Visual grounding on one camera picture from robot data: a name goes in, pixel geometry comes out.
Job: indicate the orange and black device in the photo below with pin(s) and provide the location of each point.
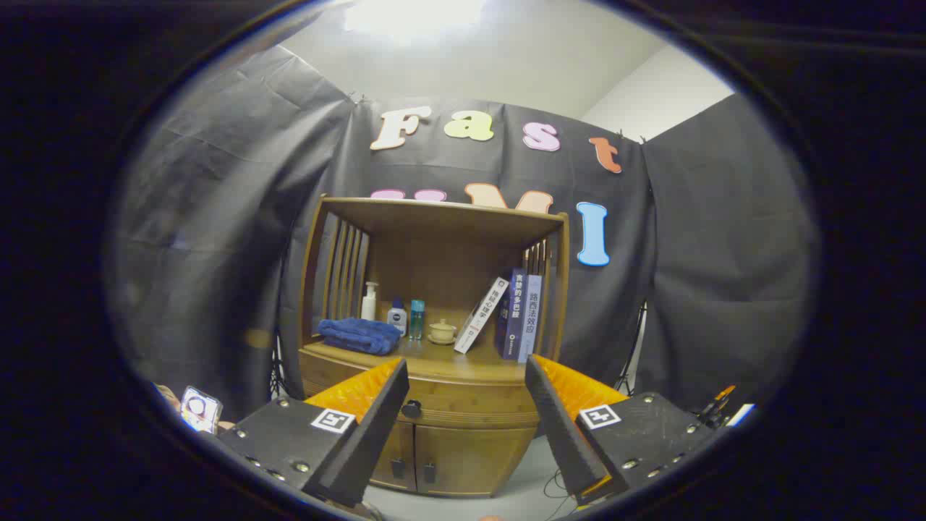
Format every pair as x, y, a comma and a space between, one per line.
716, 409

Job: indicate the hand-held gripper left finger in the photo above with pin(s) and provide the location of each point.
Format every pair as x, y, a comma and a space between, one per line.
376, 427

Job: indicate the white bottle with blue cap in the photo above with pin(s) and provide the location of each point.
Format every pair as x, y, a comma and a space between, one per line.
397, 318

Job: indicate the folded blue towel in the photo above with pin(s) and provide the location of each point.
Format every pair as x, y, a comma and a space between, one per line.
358, 336

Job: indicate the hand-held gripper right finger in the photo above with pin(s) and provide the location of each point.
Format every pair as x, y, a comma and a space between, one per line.
561, 434

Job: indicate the white book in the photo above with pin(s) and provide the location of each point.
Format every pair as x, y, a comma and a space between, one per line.
481, 316

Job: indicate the beige lidded tea cup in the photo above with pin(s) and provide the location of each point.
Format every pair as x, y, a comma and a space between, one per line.
441, 333

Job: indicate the wooden cabinet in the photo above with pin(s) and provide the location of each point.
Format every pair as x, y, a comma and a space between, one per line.
434, 260

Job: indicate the white pump bottle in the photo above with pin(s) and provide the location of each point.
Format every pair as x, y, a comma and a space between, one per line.
369, 307

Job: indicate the wooden countertop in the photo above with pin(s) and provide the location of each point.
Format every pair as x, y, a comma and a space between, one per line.
434, 359

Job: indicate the dark blue book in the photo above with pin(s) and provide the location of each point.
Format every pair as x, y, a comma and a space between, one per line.
512, 318

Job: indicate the clear blue bottle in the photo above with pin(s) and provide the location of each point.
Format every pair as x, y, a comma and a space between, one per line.
417, 322

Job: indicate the wooden cabinet door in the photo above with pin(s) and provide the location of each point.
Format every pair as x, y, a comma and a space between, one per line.
470, 459
398, 449

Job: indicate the pale grey-blue book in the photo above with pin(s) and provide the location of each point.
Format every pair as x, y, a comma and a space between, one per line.
531, 318

